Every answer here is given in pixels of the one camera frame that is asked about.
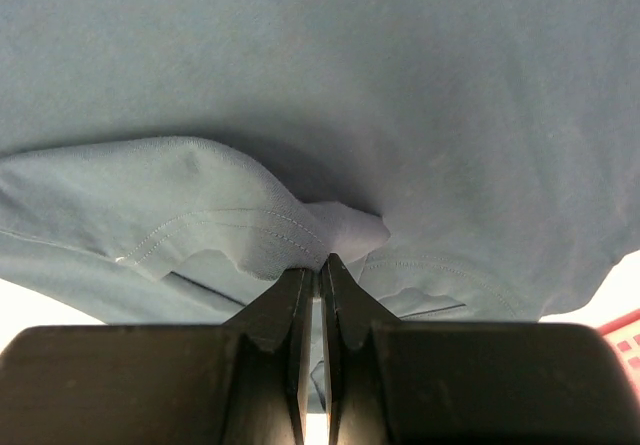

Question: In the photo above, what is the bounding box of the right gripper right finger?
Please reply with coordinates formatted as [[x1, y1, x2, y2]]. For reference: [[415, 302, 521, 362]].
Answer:
[[320, 255, 639, 444]]

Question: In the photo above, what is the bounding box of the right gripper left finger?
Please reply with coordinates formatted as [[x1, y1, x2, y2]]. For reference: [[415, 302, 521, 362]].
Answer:
[[1, 270, 314, 444]]

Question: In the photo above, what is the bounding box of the blue t shirt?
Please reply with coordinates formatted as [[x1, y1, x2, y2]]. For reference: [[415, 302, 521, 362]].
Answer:
[[1, 0, 639, 323]]

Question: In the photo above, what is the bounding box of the white plastic basket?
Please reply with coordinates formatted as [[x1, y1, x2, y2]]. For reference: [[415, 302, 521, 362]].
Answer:
[[598, 309, 640, 389]]

